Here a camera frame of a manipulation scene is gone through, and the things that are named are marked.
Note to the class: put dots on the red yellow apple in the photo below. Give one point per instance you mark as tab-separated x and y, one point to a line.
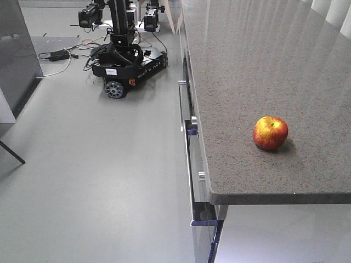
270	132

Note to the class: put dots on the black right robot arm background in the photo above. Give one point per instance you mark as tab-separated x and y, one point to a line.
153	7

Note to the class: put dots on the black left robot arm background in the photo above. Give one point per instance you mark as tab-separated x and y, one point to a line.
92	14

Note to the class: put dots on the black wheeled mobile robot base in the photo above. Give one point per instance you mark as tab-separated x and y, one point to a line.
122	68

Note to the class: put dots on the grey speckled kitchen counter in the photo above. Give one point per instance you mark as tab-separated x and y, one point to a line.
251	59

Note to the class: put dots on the wooden easel legs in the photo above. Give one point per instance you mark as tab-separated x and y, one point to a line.
173	12

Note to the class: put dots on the black robot mast column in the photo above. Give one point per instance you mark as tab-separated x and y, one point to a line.
120	30

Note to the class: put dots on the black power adapter brick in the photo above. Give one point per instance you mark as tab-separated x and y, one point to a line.
59	55

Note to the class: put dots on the dark grey cabinet panel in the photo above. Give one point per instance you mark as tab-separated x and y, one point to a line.
20	69

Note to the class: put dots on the black thin chair leg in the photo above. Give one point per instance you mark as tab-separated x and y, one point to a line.
11	152

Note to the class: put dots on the silver upper drawer handle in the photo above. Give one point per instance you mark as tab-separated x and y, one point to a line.
181	84

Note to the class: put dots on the silver drawer handle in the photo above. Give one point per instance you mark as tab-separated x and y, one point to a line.
181	84
195	151

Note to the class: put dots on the silver lower drawer handle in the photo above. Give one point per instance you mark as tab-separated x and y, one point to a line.
195	151

